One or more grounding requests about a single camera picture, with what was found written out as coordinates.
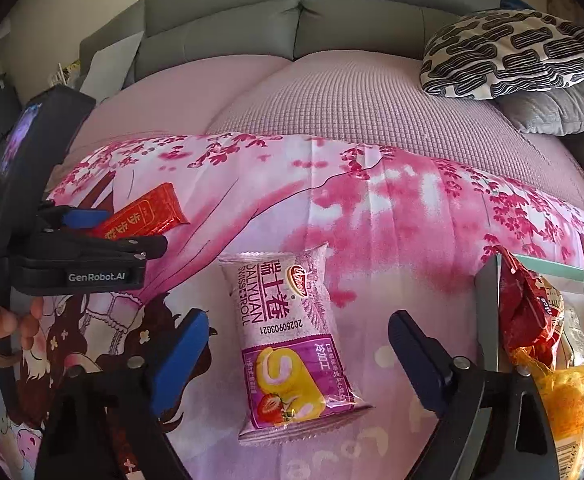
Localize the light grey cushion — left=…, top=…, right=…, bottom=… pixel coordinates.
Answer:
left=79, top=30, right=145, bottom=101

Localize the teal cardboard box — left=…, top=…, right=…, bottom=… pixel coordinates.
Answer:
left=474, top=252, right=584, bottom=480

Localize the red gold packet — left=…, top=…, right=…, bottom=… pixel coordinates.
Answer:
left=89, top=182, right=190, bottom=242

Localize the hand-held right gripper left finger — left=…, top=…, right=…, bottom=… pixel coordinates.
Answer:
left=34, top=309, right=210, bottom=480

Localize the printed cartoon blanket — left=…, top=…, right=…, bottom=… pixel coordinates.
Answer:
left=0, top=132, right=584, bottom=480

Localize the red crinkled snack packet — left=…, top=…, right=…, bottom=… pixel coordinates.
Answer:
left=492, top=245, right=565, bottom=366

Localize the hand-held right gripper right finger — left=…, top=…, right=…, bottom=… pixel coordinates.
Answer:
left=388, top=310, right=560, bottom=480

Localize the orange packet with barcode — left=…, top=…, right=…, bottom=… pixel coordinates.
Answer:
left=509, top=345, right=584, bottom=480

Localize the magazine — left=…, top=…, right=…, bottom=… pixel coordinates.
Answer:
left=57, top=60, right=82, bottom=86

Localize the grey pillow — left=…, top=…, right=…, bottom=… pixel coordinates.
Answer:
left=494, top=77, right=584, bottom=136

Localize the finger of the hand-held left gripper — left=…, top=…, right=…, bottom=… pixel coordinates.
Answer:
left=32, top=232, right=169, bottom=263
left=37, top=203, right=115, bottom=235

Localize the grey sofa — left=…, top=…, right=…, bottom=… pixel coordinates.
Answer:
left=79, top=0, right=584, bottom=176

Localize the pink waffle sofa cover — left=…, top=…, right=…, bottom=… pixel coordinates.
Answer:
left=64, top=55, right=584, bottom=211

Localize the purple cake roll packet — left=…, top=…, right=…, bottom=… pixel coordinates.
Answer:
left=218, top=241, right=375, bottom=448

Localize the black white patterned pillow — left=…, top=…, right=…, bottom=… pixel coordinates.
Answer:
left=419, top=9, right=584, bottom=100

